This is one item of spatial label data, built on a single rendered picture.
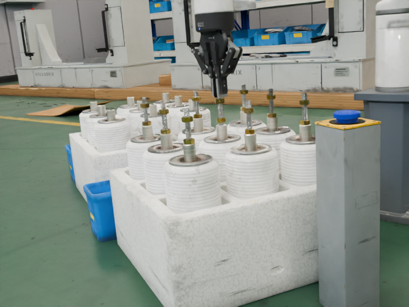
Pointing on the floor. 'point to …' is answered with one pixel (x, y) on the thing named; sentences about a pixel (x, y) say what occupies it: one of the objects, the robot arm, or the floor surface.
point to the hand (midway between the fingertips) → (219, 87)
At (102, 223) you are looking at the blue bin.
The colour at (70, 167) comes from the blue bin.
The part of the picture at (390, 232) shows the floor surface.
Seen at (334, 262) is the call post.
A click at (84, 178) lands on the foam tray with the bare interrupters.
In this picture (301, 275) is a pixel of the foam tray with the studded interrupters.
